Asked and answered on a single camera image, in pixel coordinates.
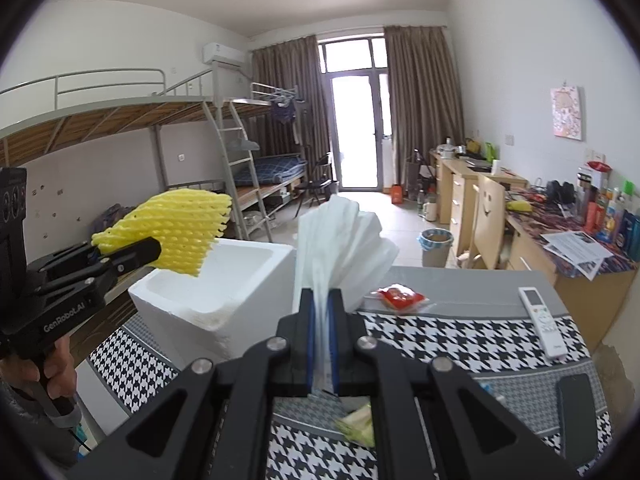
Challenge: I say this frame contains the wooden chair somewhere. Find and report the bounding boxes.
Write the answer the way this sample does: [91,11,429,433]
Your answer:
[457,174,507,270]

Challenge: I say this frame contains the red patterned desk cloth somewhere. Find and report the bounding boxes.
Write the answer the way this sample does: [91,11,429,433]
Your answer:
[507,187,638,276]

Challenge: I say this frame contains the white air conditioner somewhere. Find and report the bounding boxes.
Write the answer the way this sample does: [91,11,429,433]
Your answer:
[202,41,247,67]

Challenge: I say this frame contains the metal bunk bed ladder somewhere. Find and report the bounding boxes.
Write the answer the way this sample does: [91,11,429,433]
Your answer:
[216,100,273,243]

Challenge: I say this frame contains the black folding chair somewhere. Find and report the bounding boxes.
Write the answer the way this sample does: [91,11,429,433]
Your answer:
[294,152,337,207]

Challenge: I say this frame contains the group of toiletry bottles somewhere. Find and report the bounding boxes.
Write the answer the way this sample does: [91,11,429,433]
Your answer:
[575,160,640,263]

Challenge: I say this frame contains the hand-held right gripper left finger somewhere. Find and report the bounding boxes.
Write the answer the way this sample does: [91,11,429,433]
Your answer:
[65,287,318,480]

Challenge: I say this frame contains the glass balcony door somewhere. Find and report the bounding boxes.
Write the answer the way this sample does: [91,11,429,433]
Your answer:
[317,35,393,193]

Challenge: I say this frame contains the person's left forearm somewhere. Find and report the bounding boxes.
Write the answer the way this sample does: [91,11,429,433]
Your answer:
[0,380,83,466]

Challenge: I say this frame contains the hanging dark clothes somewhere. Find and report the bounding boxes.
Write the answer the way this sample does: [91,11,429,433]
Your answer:
[270,97,308,146]

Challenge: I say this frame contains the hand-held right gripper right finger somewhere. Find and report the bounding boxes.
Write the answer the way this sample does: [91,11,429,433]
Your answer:
[327,289,583,480]

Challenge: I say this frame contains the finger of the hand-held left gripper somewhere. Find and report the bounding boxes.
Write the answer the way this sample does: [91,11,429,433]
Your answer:
[27,241,101,281]
[35,237,162,301]

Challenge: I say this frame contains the red snack packet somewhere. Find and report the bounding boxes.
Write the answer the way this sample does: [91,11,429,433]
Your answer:
[376,283,430,315]

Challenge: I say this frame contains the black headphones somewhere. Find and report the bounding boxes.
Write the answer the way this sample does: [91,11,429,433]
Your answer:
[545,180,576,206]

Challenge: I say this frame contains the grey metal bunk bed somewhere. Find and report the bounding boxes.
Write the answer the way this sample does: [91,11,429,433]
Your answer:
[0,67,251,221]

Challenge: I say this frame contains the green yellow packet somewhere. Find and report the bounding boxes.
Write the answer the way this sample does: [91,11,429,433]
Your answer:
[334,402,376,448]

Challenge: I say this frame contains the white styrofoam box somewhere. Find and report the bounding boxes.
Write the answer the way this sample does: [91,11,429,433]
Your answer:
[128,238,297,363]

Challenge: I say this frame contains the wooden desk with drawers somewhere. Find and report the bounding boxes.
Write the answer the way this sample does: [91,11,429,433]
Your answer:
[430,152,528,226]

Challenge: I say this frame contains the grey trash bin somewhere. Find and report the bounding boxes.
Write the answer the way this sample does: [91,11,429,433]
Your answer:
[419,228,455,268]

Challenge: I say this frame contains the pink wall picture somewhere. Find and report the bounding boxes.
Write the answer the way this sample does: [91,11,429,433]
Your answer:
[550,85,584,142]

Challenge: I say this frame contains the black smartphone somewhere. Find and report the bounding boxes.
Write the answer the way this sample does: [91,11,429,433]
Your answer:
[556,373,612,471]

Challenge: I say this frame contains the yellow foam fruit net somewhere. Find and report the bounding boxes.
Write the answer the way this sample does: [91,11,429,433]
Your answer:
[91,189,233,278]

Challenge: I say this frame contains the bunk bed with blue mattress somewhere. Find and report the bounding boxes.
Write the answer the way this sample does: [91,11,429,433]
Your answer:
[227,82,311,226]

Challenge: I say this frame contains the printed papers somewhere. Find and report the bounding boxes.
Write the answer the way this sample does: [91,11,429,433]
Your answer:
[540,230,618,281]

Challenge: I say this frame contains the brown curtain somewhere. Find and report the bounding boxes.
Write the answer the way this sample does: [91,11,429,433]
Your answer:
[383,25,466,196]
[250,35,321,196]

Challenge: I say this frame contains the person's left hand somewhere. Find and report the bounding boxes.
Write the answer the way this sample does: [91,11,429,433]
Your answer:
[0,335,78,413]

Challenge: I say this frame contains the black white houndstooth tablecloth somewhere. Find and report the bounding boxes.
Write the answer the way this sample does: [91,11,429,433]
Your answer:
[87,266,618,480]

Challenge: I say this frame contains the white foam wrap sheet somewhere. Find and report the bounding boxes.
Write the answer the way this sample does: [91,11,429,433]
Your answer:
[292,194,401,396]

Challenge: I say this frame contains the white remote control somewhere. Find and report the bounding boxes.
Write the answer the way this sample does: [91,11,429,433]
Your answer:
[518,286,568,359]

